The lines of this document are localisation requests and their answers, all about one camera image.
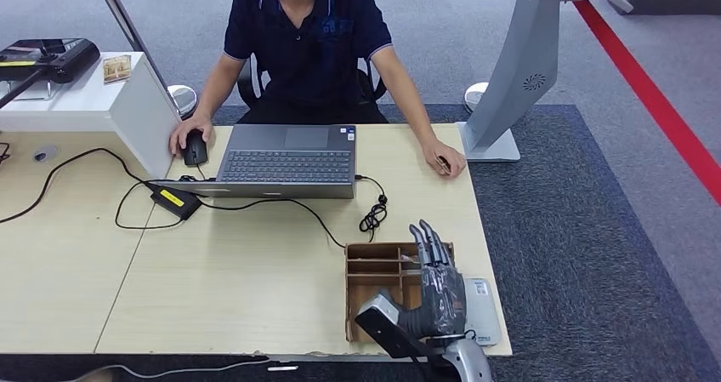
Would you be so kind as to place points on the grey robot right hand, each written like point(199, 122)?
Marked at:
point(442, 300)

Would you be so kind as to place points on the person's left hand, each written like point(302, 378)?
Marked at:
point(445, 151)

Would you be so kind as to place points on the person's right hand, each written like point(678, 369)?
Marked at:
point(194, 123)

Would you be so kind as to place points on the black computer mouse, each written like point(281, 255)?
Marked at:
point(195, 151)

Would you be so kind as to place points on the person's left forearm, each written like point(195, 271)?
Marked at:
point(414, 106)

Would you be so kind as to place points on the person's right forearm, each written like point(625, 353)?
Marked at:
point(213, 92)

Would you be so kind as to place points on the white card reader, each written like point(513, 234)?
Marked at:
point(483, 312)

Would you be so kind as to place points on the pale room key card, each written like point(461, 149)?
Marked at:
point(410, 270)
point(410, 258)

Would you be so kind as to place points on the brown picture card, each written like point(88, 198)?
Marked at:
point(117, 69)

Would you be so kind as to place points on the person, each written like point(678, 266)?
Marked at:
point(310, 47)

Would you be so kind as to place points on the clear plastic film wrap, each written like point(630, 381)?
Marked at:
point(442, 295)

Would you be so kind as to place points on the metal pole stand round base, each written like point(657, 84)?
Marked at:
point(181, 97)

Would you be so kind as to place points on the white cabinet box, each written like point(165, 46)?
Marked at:
point(141, 114)

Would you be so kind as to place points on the white round stand base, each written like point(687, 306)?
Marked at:
point(475, 95)

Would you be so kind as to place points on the black office chair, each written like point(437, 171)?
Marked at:
point(248, 83)

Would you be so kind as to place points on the wooden organizer box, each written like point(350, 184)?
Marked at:
point(372, 278)

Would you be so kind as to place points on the black power adapter yellow label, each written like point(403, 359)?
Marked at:
point(174, 201)

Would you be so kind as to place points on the grey laptop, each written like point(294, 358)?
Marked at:
point(281, 165)

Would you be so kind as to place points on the grey kiosk stand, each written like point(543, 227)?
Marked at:
point(518, 58)

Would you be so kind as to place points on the black terminal device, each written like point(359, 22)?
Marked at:
point(62, 58)

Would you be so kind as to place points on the dark blue rug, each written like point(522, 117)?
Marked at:
point(591, 210)

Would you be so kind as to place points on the clear acrylic stand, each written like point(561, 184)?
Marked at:
point(34, 93)

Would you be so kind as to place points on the white label strip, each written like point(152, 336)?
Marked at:
point(283, 368)

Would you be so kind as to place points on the black slanted bar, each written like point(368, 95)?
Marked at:
point(19, 89)

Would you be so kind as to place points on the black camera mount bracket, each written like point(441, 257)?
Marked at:
point(394, 340)

